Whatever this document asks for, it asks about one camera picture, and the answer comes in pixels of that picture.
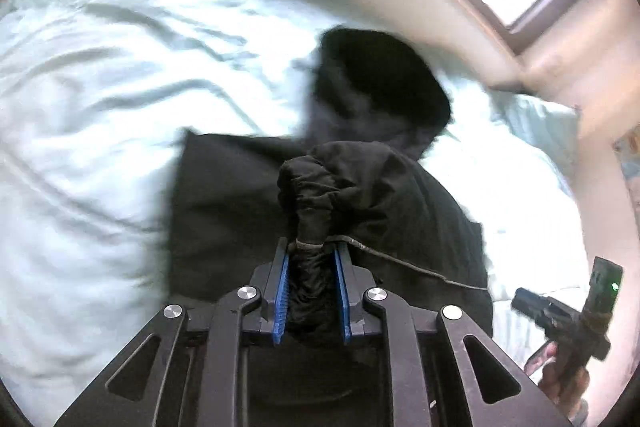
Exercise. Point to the wall map poster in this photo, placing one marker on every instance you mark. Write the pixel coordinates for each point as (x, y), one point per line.
(627, 172)

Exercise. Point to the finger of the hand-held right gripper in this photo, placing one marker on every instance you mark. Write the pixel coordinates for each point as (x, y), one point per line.
(530, 304)

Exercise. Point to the person's right hand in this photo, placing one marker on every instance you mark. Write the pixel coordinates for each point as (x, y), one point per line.
(550, 382)

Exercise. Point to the light blue pillow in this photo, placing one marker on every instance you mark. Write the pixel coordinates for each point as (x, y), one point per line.
(540, 122)

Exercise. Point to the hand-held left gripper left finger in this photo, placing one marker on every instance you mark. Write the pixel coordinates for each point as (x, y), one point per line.
(281, 297)

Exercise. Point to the light blue quilt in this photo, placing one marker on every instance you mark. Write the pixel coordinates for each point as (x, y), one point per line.
(100, 107)

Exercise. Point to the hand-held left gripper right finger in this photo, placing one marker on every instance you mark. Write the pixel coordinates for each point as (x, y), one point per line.
(344, 297)

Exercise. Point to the black jacket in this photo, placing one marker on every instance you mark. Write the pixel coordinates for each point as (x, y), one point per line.
(240, 207)

